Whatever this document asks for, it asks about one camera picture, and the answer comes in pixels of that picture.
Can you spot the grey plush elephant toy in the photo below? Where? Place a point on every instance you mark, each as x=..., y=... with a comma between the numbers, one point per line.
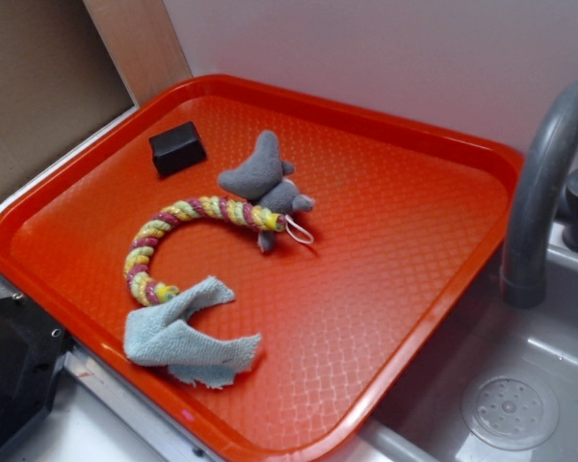
x=262, y=179

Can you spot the brown cardboard panel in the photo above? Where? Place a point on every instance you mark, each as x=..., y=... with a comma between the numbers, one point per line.
x=68, y=68

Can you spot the black rectangular block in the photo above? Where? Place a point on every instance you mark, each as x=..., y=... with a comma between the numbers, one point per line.
x=176, y=149

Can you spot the grey toy sink basin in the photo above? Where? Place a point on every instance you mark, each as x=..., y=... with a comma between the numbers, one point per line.
x=420, y=418

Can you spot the round sink drain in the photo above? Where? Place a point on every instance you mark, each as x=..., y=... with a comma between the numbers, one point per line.
x=510, y=410

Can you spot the grey curved faucet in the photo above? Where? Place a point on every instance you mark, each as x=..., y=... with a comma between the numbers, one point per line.
x=552, y=156

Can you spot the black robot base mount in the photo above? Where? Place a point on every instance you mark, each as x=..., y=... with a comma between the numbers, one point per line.
x=32, y=354

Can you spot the light blue cloth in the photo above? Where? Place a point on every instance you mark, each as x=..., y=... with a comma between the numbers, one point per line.
x=160, y=336

